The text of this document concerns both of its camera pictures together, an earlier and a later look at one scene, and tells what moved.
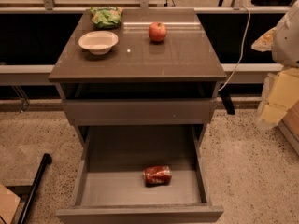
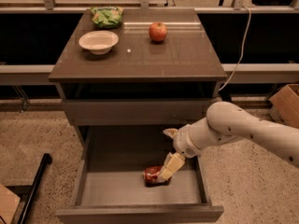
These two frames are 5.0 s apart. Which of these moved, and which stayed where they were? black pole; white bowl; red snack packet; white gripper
Moved: white gripper
Stayed: black pole; red snack packet; white bowl
